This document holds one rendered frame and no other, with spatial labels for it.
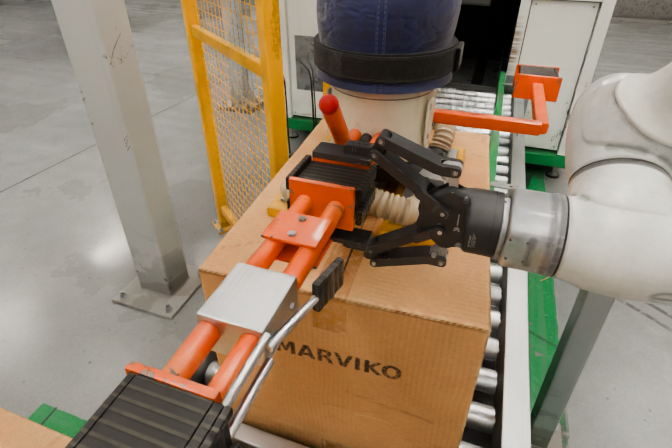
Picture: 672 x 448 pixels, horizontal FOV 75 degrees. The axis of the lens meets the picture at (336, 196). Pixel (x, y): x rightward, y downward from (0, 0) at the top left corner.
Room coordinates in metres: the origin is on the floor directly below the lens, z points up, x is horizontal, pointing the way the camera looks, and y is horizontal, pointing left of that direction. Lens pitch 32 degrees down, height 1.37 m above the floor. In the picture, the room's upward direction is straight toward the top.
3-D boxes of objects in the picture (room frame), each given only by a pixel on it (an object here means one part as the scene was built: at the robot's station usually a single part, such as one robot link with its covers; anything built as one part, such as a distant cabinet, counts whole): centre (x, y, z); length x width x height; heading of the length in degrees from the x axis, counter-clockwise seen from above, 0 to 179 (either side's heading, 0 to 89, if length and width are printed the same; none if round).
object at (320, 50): (0.72, -0.08, 1.19); 0.23 x 0.23 x 0.04
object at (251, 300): (0.28, 0.08, 1.07); 0.07 x 0.07 x 0.04; 71
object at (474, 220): (0.42, -0.14, 1.08); 0.09 x 0.07 x 0.08; 70
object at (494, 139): (1.74, -0.72, 0.60); 1.60 x 0.10 x 0.09; 160
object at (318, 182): (0.48, 0.00, 1.08); 0.10 x 0.08 x 0.06; 71
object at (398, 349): (0.71, -0.08, 0.75); 0.60 x 0.40 x 0.40; 164
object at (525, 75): (0.92, -0.42, 1.08); 0.09 x 0.08 x 0.05; 71
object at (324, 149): (0.47, -0.01, 1.13); 0.07 x 0.03 x 0.01; 70
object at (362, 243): (0.47, -0.01, 1.02); 0.07 x 0.03 x 0.01; 70
